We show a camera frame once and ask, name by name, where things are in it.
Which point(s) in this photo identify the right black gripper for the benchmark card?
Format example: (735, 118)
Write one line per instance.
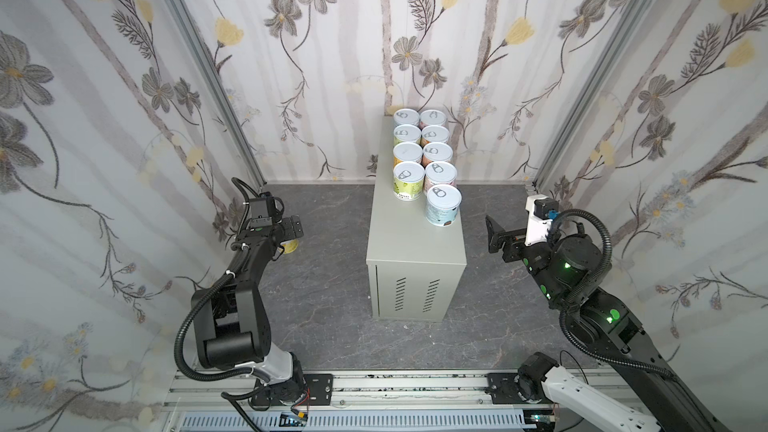
(513, 240)

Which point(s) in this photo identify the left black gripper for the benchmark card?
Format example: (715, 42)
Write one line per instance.
(288, 231)

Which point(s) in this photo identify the teal labelled can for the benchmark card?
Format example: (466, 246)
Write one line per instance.
(442, 204)

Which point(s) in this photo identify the pink white can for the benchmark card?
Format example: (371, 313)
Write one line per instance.
(439, 173)

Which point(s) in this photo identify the brown labelled can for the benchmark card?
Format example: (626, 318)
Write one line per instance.
(434, 133)

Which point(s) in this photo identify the orange yellow labelled can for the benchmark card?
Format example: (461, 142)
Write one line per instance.
(407, 152)

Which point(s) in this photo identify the pink labelled can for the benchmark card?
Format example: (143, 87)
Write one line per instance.
(432, 117)

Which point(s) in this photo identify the green white labelled can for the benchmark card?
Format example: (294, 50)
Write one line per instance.
(406, 133)

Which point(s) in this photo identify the blue labelled can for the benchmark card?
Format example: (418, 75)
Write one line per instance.
(406, 116)

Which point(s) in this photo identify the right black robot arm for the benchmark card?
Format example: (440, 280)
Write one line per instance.
(568, 254)

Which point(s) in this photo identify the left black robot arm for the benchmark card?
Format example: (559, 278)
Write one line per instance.
(227, 333)

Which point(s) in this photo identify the grey metal cabinet counter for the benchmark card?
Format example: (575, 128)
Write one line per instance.
(414, 267)

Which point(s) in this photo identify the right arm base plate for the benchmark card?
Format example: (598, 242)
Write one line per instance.
(503, 388)

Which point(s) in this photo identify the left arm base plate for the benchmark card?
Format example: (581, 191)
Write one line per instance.
(317, 392)

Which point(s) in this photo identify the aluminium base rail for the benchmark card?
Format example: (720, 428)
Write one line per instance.
(356, 389)

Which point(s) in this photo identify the white slotted cable duct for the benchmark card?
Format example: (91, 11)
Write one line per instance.
(394, 420)

